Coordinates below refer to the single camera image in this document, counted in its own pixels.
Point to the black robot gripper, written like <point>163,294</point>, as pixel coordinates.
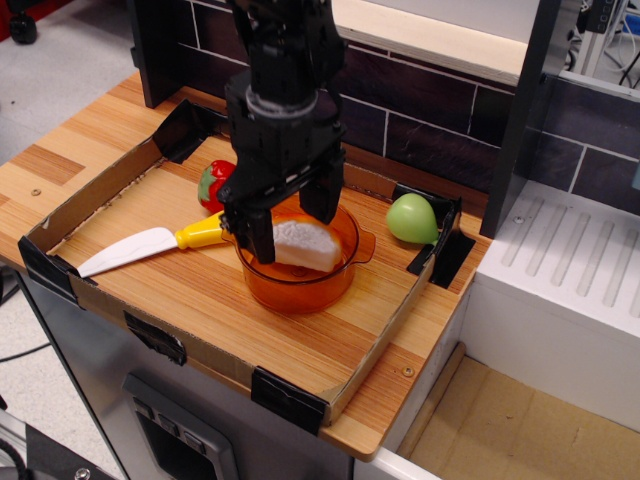
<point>278,155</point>

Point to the salmon sushi toy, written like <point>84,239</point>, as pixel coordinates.
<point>302,241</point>

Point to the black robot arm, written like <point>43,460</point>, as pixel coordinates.
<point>294,52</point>

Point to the orange transparent plastic pot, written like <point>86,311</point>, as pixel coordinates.
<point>295,290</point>

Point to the cardboard fence with black tape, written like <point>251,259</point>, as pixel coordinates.
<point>342,373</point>

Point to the red toy strawberry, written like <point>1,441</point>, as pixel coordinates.
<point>211,181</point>

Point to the green toy pear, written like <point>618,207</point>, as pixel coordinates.
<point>411,218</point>

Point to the silver toy oven front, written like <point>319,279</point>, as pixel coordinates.
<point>164,420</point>

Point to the white toy sink drainboard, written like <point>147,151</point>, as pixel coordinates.
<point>555,302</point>

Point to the black wheel caster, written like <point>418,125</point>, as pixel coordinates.
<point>22,29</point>

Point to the yellow handled toy knife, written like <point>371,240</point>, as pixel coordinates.
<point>147,243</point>

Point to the dark left backsplash post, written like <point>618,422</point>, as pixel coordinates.
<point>161,29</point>

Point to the dark grey vertical post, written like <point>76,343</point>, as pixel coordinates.
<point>544,60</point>

